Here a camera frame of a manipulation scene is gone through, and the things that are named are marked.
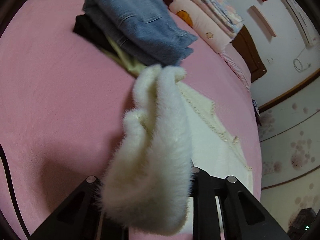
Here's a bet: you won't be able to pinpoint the white fuzzy cardigan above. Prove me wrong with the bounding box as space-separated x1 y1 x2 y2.
101 65 253 236

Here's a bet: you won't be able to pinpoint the white floral wardrobe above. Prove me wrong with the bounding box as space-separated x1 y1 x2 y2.
259 79 319 232

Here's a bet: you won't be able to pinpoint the dark wooden nightstand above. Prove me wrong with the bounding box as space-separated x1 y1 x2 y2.
252 99 262 126

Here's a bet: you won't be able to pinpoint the pink bed sheet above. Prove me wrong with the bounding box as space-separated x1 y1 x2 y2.
1 0 261 234

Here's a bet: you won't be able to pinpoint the pink pillow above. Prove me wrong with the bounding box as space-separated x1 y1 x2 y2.
219 43 252 91

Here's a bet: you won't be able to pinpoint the folded yellow-green garment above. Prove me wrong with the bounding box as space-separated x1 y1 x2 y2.
100 35 147 77

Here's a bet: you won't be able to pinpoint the dark wooden headboard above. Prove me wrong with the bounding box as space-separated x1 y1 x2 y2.
232 25 267 82

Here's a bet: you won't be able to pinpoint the folded black garment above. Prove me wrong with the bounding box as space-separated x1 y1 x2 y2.
73 14 118 56

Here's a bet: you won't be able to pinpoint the folded pink cartoon quilt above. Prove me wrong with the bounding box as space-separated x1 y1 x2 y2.
169 0 244 53

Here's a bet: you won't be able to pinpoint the folded blue jeans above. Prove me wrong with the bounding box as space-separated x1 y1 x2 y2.
83 0 197 66

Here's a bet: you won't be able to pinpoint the black cable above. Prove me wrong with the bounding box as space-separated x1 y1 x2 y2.
0 143 32 237

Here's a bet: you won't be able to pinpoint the wooden wall shelf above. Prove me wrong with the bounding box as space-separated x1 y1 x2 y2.
249 5 277 37

